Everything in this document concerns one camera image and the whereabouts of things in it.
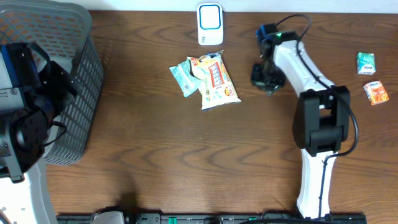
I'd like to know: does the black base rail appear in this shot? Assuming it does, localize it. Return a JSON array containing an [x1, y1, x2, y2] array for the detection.
[[57, 210, 367, 224]]

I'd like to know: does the orange tissue pack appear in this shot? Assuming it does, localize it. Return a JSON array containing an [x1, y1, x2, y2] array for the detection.
[[363, 80, 389, 105]]

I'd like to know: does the dark green Zam-Buk box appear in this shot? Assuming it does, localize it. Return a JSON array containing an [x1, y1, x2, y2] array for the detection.
[[251, 63, 286, 95]]

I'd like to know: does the light green wipes packet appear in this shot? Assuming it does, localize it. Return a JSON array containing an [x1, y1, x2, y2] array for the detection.
[[169, 59, 202, 97]]

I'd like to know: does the teal tissue pack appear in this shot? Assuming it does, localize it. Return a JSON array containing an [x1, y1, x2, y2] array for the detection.
[[356, 52, 376, 75]]

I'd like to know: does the grey plastic shopping basket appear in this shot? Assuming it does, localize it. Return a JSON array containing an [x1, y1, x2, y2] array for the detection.
[[1, 1, 104, 165]]

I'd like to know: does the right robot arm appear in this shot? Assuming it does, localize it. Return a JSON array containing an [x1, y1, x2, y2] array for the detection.
[[251, 24, 351, 220]]

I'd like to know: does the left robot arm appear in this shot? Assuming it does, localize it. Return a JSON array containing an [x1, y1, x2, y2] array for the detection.
[[1, 42, 81, 223]]

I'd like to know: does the white barcode scanner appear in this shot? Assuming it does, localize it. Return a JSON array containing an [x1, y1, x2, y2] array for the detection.
[[197, 2, 224, 45]]

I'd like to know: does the yellow snack bag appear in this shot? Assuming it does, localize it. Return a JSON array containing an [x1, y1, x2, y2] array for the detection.
[[187, 50, 241, 111]]

